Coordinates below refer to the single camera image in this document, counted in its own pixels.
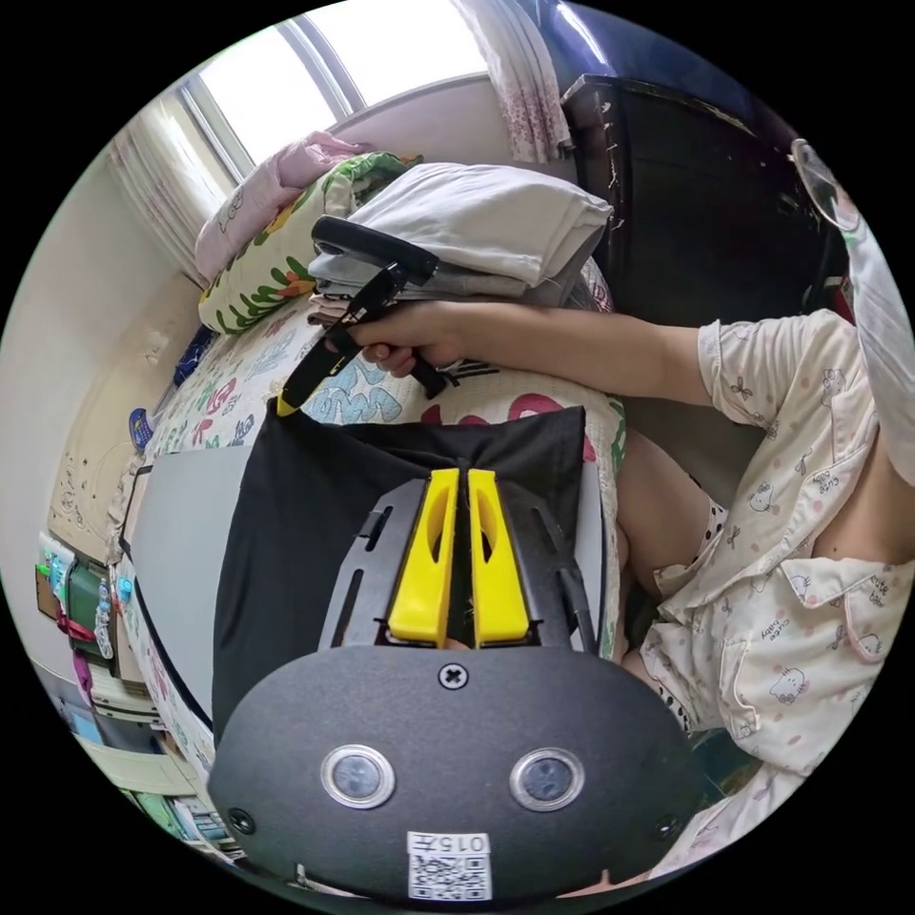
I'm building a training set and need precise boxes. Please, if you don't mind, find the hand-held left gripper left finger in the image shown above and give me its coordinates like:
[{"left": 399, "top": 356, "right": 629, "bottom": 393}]
[{"left": 388, "top": 469, "right": 459, "bottom": 641}]

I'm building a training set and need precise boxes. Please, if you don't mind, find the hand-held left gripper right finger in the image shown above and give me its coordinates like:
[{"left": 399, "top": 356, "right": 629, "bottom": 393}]
[{"left": 467, "top": 469, "right": 535, "bottom": 649}]

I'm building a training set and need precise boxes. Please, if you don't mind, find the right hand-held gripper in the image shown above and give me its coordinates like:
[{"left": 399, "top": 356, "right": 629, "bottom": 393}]
[{"left": 275, "top": 261, "right": 462, "bottom": 420}]

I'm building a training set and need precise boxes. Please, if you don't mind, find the black short sleeve shirt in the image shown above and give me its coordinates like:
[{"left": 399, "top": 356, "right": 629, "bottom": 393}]
[{"left": 211, "top": 402, "right": 589, "bottom": 739}]

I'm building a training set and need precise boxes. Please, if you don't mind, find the person's right forearm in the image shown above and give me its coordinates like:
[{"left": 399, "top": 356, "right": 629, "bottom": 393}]
[{"left": 462, "top": 299, "right": 719, "bottom": 410}]

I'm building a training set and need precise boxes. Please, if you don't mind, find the person's right hand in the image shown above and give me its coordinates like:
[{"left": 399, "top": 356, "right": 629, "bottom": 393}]
[{"left": 354, "top": 299, "right": 467, "bottom": 378}]

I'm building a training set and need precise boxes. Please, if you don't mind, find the bed with printed sheet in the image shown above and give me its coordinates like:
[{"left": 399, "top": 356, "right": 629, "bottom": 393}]
[{"left": 107, "top": 256, "right": 632, "bottom": 782}]

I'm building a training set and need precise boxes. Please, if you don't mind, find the rolled floral blanket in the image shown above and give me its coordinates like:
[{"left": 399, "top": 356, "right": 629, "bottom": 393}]
[{"left": 197, "top": 151, "right": 424, "bottom": 337}]

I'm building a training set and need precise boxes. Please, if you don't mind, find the pink pillow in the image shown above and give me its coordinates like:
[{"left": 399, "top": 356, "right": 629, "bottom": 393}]
[{"left": 193, "top": 131, "right": 375, "bottom": 287}]

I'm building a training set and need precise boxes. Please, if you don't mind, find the pile of clothes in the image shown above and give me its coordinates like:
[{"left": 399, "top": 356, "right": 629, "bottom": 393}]
[{"left": 307, "top": 162, "right": 616, "bottom": 317}]

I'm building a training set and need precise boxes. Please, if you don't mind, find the pale striped curtain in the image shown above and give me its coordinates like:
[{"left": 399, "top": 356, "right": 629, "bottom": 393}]
[{"left": 107, "top": 91, "right": 246, "bottom": 289}]

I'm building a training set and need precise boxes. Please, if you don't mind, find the person's body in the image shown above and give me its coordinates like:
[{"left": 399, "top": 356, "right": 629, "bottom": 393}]
[{"left": 616, "top": 137, "right": 915, "bottom": 882}]

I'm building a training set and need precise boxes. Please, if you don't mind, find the window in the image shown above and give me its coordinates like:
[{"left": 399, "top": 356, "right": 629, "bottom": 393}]
[{"left": 176, "top": 0, "right": 496, "bottom": 189}]

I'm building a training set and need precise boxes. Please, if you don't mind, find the shelf with boxes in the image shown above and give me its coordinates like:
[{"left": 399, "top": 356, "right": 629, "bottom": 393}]
[{"left": 33, "top": 541, "right": 246, "bottom": 861}]

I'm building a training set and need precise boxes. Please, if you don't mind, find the pink floral curtain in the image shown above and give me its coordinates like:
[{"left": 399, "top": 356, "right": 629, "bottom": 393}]
[{"left": 450, "top": 0, "right": 575, "bottom": 167}]

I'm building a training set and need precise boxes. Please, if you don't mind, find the dark cupboard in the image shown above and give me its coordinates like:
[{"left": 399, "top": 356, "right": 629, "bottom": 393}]
[{"left": 559, "top": 71, "right": 853, "bottom": 317}]

